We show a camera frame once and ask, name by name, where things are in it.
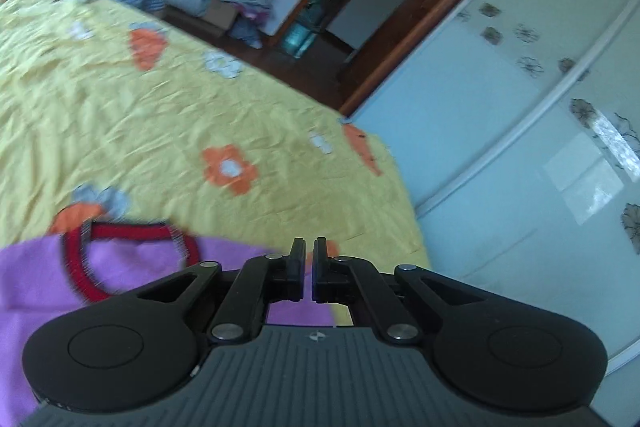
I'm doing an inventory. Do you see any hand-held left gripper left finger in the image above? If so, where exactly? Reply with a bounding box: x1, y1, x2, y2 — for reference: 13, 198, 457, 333
135, 237, 307, 348

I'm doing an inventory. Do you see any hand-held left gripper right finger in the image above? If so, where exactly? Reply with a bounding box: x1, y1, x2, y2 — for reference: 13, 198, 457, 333
312, 237, 481, 347

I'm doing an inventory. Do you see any purple sweater with red collar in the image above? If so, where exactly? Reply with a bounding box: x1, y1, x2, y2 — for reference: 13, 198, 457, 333
0, 220, 335, 425

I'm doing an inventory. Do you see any yellow floral bedsheet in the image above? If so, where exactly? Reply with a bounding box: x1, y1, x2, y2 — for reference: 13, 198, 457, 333
0, 0, 432, 327

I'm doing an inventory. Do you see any frosted sliding wardrobe door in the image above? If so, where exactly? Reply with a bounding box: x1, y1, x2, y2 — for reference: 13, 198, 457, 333
345, 0, 640, 375

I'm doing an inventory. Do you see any cardboard box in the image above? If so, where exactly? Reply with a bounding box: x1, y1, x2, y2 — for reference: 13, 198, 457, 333
200, 0, 240, 38

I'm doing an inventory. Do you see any wooden door frame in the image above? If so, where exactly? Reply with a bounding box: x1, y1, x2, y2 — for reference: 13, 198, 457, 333
264, 0, 551, 118

